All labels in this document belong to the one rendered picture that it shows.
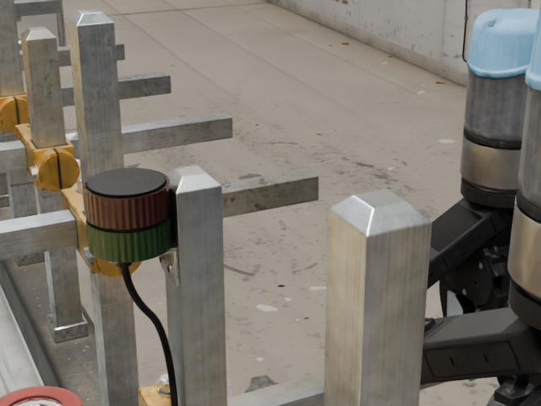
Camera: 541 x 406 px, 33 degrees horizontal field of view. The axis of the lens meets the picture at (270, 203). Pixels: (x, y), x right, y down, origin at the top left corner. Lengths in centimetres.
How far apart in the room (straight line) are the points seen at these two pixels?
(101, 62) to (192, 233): 26
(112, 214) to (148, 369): 186
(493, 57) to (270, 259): 226
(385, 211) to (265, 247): 269
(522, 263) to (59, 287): 83
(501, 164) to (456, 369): 33
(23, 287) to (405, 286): 102
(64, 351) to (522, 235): 85
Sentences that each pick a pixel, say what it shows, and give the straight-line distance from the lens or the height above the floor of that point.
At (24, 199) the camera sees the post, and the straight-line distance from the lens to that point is 142.
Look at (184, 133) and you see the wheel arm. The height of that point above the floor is 95.
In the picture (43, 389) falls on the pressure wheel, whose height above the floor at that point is 91.
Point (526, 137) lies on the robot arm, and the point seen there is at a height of 119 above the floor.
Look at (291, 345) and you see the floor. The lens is 254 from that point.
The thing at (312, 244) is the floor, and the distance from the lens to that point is 312.
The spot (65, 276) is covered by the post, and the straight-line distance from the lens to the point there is 120.
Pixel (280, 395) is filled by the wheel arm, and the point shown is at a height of 86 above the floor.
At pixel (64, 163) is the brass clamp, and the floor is 96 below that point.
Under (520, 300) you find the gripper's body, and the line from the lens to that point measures 47.
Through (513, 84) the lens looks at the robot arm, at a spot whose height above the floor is 113.
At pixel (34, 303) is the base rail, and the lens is 135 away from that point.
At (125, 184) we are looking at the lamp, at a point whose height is 110.
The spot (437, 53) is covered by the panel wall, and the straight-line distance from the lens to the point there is 532.
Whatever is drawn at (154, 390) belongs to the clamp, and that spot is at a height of 87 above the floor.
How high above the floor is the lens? 133
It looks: 23 degrees down
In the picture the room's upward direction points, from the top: straight up
